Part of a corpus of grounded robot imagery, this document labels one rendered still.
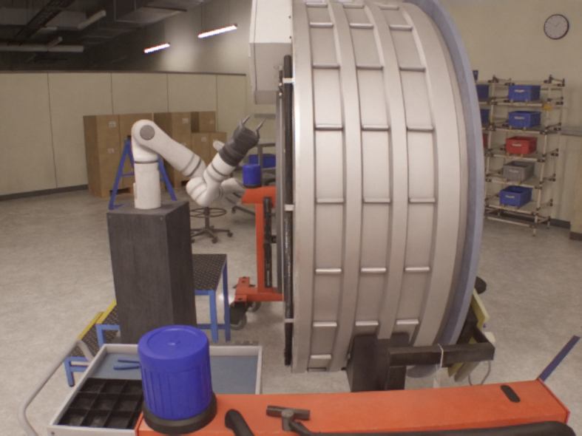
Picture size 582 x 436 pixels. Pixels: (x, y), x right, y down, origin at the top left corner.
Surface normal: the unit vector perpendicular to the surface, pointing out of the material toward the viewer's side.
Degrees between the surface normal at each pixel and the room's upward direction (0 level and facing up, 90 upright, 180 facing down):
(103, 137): 90
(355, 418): 0
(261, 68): 133
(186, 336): 0
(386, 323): 111
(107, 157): 90
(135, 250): 90
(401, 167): 76
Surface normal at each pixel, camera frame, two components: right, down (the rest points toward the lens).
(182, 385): 0.36, 0.22
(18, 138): 0.66, 0.18
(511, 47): -0.76, 0.15
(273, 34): 0.02, -0.55
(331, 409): 0.00, -0.97
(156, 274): -0.15, 0.24
